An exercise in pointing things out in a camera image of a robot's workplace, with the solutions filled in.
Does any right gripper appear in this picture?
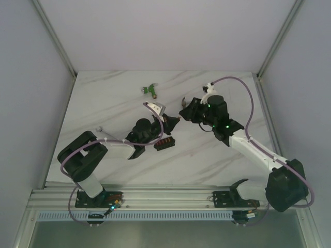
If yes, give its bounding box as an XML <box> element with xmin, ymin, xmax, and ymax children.
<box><xmin>179</xmin><ymin>97</ymin><xmax>217</xmax><ymax>128</ymax></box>

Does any black fuse box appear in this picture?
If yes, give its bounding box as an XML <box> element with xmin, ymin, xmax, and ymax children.
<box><xmin>154</xmin><ymin>136</ymin><xmax>175</xmax><ymax>151</ymax></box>

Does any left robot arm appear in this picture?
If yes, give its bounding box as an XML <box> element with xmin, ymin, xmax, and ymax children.
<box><xmin>57</xmin><ymin>114</ymin><xmax>179</xmax><ymax>208</ymax></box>

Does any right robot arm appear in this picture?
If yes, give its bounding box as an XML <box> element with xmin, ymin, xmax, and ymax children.
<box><xmin>179</xmin><ymin>95</ymin><xmax>309</xmax><ymax>212</ymax></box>

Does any green spray gun toy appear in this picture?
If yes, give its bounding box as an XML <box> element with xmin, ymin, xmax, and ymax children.
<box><xmin>141</xmin><ymin>83</ymin><xmax>158</xmax><ymax>99</ymax></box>

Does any grey metal bolt tool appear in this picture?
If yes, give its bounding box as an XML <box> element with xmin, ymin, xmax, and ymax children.
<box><xmin>96</xmin><ymin>126</ymin><xmax>107</xmax><ymax>133</ymax></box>

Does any hammer with black handle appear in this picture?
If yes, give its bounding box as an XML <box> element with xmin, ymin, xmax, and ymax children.
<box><xmin>181</xmin><ymin>97</ymin><xmax>188</xmax><ymax>109</ymax></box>

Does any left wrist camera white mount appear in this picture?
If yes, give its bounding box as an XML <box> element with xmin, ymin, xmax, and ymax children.
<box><xmin>144</xmin><ymin>102</ymin><xmax>166</xmax><ymax>117</ymax></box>

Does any aluminium front rail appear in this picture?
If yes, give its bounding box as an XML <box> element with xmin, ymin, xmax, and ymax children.
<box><xmin>27</xmin><ymin>182</ymin><xmax>310</xmax><ymax>211</ymax></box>

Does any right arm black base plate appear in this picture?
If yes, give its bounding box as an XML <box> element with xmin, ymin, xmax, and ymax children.
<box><xmin>212</xmin><ymin>191</ymin><xmax>260</xmax><ymax>209</ymax></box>

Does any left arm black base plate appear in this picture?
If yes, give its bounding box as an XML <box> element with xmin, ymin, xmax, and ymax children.
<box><xmin>75</xmin><ymin>191</ymin><xmax>123</xmax><ymax>208</ymax></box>

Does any slotted grey cable duct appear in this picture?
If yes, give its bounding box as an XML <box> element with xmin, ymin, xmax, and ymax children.
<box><xmin>37</xmin><ymin>210</ymin><xmax>247</xmax><ymax>222</ymax></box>

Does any right aluminium frame post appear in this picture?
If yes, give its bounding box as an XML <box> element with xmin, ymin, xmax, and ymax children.
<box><xmin>257</xmin><ymin>0</ymin><xmax>305</xmax><ymax>80</ymax></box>

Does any aluminium frame post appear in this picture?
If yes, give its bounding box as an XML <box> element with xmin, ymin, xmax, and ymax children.
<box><xmin>257</xmin><ymin>0</ymin><xmax>305</xmax><ymax>80</ymax></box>
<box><xmin>31</xmin><ymin>0</ymin><xmax>78</xmax><ymax>80</ymax></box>

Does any left aluminium frame post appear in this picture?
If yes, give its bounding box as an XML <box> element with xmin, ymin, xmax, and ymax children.
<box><xmin>31</xmin><ymin>0</ymin><xmax>78</xmax><ymax>80</ymax></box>

